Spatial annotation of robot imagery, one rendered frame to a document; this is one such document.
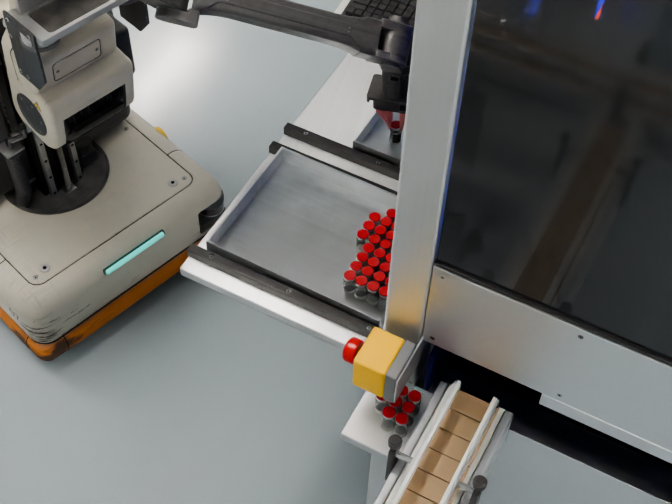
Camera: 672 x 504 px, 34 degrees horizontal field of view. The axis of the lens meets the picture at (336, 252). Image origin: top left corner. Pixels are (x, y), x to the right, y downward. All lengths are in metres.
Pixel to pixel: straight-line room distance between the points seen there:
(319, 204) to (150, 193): 0.92
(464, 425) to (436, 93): 0.61
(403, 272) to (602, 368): 0.31
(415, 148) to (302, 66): 2.21
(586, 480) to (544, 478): 0.08
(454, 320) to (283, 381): 1.26
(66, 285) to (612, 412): 1.50
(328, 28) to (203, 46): 1.84
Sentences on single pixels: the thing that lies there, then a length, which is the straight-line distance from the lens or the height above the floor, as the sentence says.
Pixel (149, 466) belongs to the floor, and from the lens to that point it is 2.71.
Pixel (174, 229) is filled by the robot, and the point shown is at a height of 0.23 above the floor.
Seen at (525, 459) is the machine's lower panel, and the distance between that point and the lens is 1.83.
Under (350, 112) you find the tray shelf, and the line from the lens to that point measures 2.16.
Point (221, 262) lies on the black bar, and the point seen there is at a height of 0.90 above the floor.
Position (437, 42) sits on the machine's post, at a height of 1.60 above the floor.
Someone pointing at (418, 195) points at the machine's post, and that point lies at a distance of 1.42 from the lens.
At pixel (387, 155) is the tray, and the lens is 2.04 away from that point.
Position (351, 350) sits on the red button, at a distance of 1.65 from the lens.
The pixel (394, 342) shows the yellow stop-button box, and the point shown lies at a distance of 1.64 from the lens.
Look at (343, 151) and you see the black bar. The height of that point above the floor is 0.90.
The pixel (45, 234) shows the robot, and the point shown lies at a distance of 2.79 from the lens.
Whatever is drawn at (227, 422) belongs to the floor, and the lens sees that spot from 2.75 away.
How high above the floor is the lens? 2.41
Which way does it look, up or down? 52 degrees down
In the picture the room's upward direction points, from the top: 2 degrees clockwise
